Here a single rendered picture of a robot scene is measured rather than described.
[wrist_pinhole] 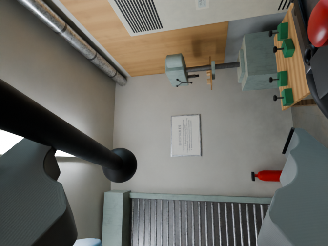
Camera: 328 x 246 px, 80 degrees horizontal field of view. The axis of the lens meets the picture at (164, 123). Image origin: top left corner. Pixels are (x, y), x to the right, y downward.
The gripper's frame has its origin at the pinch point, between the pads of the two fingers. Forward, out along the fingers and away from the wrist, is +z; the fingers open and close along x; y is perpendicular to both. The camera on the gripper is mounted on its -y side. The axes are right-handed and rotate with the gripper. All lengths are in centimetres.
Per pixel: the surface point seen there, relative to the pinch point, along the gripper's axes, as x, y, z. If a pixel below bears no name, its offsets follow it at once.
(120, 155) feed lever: -4.7, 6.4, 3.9
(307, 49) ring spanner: 12.7, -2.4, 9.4
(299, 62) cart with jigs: 81, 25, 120
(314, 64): 12.1, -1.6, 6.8
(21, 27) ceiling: -135, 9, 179
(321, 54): 11.8, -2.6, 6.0
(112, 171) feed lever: -5.3, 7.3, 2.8
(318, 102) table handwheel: 20.6, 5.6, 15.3
